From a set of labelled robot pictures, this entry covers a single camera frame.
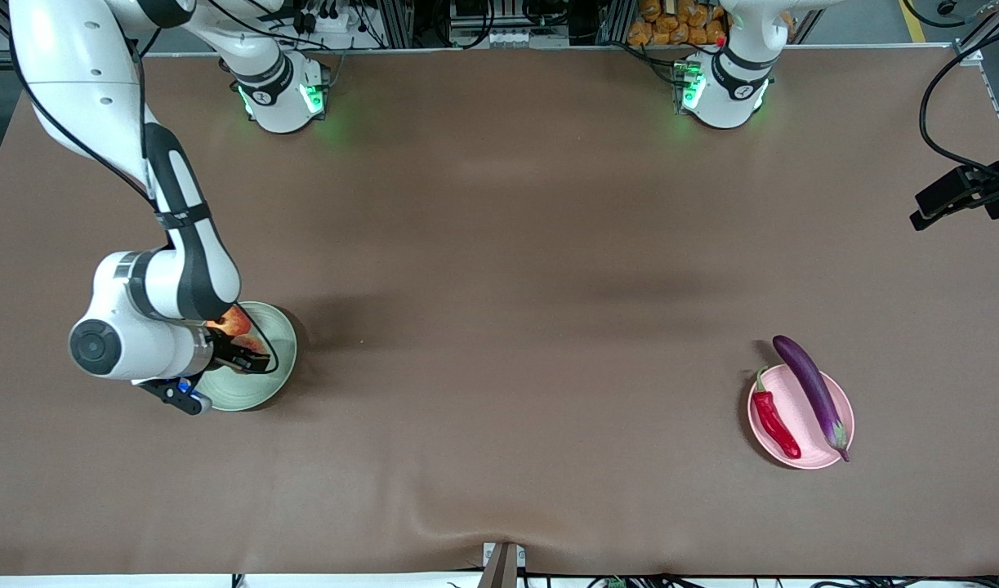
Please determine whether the red apple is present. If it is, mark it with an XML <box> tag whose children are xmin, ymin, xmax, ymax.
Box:
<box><xmin>207</xmin><ymin>305</ymin><xmax>253</xmax><ymax>337</ymax></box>

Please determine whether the purple long eggplant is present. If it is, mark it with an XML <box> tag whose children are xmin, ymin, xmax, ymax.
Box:
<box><xmin>772</xmin><ymin>335</ymin><xmax>851</xmax><ymax>463</ymax></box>

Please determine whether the red chili pepper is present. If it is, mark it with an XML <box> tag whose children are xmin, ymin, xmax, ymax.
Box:
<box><xmin>752</xmin><ymin>367</ymin><xmax>803</xmax><ymax>460</ymax></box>

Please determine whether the light green round plate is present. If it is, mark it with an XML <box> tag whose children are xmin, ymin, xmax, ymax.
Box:
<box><xmin>195</xmin><ymin>301</ymin><xmax>298</xmax><ymax>412</ymax></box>

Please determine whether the pink round plate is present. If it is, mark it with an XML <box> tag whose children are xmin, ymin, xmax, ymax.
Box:
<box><xmin>747</xmin><ymin>363</ymin><xmax>855</xmax><ymax>470</ymax></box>

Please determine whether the brown table cover cloth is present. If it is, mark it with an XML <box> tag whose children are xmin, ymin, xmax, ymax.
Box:
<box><xmin>0</xmin><ymin>42</ymin><xmax>999</xmax><ymax>577</ymax></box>

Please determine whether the pile of orange objects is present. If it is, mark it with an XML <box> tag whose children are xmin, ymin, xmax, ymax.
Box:
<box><xmin>627</xmin><ymin>0</ymin><xmax>729</xmax><ymax>47</ymax></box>

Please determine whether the white power strip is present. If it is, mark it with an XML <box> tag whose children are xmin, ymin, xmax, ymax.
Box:
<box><xmin>291</xmin><ymin>7</ymin><xmax>363</xmax><ymax>35</ymax></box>

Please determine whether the white electronics box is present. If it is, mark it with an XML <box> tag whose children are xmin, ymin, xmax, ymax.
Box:
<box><xmin>448</xmin><ymin>0</ymin><xmax>549</xmax><ymax>48</ymax></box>

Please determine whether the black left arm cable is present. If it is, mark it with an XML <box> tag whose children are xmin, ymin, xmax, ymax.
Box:
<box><xmin>919</xmin><ymin>45</ymin><xmax>999</xmax><ymax>174</ymax></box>

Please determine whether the grey metal table bracket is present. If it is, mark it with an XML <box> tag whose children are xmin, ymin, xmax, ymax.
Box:
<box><xmin>476</xmin><ymin>541</ymin><xmax>527</xmax><ymax>588</ymax></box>

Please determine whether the aluminium frame post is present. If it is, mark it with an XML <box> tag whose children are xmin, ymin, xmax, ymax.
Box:
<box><xmin>375</xmin><ymin>0</ymin><xmax>414</xmax><ymax>48</ymax></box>

